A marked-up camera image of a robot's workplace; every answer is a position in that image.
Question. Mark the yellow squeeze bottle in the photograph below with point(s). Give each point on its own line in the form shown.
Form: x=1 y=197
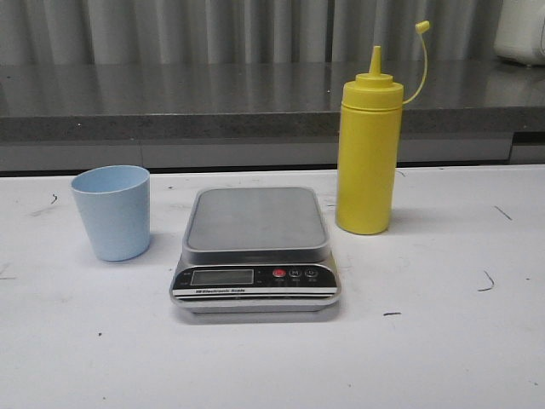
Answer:
x=370 y=124

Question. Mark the light blue plastic cup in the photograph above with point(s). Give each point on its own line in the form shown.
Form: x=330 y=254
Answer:
x=114 y=204

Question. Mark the silver digital kitchen scale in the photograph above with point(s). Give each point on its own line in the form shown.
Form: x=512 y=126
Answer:
x=255 y=250

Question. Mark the grey stone counter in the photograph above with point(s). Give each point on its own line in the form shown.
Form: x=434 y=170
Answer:
x=63 y=119

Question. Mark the white appliance in background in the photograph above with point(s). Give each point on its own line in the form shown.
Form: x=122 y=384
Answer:
x=520 y=32

